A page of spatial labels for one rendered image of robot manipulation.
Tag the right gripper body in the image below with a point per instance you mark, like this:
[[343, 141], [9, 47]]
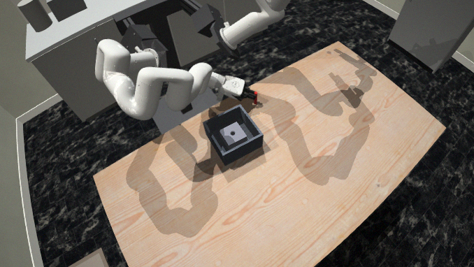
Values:
[[232, 86]]

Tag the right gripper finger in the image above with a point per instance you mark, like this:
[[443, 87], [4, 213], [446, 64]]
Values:
[[245, 95], [247, 89]]

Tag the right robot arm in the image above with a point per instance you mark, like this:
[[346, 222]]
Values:
[[141, 102]]

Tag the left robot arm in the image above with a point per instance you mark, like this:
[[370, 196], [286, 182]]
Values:
[[253, 22]]

